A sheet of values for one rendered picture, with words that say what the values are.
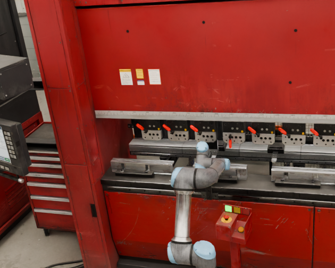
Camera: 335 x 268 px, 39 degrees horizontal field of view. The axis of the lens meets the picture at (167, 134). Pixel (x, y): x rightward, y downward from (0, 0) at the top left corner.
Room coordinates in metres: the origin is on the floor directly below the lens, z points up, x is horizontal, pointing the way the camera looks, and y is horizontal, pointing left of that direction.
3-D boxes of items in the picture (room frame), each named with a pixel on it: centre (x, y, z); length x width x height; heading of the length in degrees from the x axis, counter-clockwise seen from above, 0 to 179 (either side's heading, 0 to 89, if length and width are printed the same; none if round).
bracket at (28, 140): (3.21, 1.02, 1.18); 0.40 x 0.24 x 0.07; 71
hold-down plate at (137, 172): (3.18, 0.29, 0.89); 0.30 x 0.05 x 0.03; 71
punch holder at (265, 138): (2.91, -0.65, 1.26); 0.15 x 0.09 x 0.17; 71
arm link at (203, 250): (2.09, -0.12, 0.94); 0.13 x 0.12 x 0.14; 71
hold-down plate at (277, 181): (2.79, -0.85, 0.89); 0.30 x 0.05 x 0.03; 71
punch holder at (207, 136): (3.05, -0.28, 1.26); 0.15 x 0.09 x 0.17; 71
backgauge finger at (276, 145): (3.05, -0.77, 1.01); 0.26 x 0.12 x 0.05; 161
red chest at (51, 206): (3.87, 1.00, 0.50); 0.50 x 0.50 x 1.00; 71
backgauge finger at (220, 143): (3.20, -0.35, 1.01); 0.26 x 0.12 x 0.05; 161
